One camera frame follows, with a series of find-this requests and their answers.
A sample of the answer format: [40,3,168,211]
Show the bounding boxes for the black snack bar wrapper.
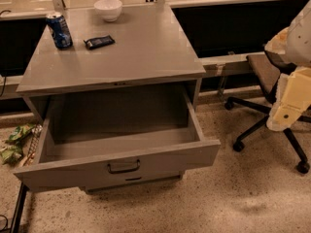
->
[84,35,115,50]

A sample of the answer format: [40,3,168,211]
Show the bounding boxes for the black drawer handle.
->
[107,159,140,175]

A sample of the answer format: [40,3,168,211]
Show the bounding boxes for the black office chair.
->
[225,51,310,174]

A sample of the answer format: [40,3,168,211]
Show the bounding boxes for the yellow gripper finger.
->
[266,67,311,131]

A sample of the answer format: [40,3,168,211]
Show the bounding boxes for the patterned snack packet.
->
[19,124,43,167]

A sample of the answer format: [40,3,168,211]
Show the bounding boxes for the blue pepsi can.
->
[46,12,73,50]

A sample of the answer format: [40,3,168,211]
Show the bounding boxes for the grey open top drawer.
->
[14,84,220,192]

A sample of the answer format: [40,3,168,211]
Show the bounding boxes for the grey metal cabinet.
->
[16,3,207,192]

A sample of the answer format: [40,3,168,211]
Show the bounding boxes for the green chip bag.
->
[6,123,35,144]
[0,146,23,164]

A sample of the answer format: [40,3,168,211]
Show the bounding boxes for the white bowl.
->
[94,0,122,22]

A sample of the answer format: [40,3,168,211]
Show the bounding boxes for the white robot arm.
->
[264,1,311,131]

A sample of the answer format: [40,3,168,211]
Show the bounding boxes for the black cable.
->
[0,214,10,231]

